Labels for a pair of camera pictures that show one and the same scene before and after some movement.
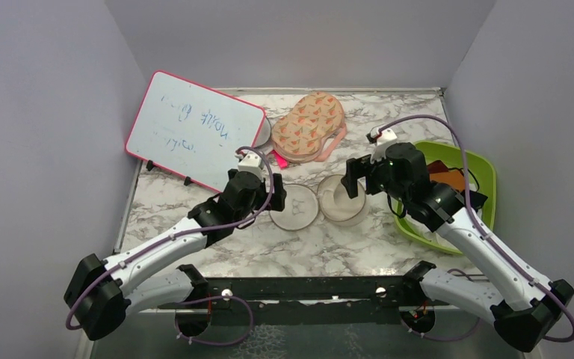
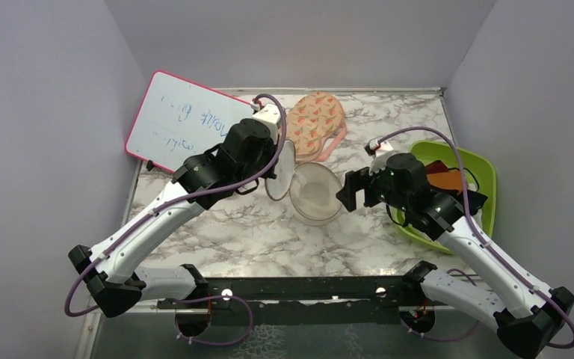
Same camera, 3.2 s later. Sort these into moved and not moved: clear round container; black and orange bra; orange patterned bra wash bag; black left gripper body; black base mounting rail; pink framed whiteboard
Moved: clear round container; black left gripper body
Not moved: orange patterned bra wash bag; pink framed whiteboard; black base mounting rail; black and orange bra
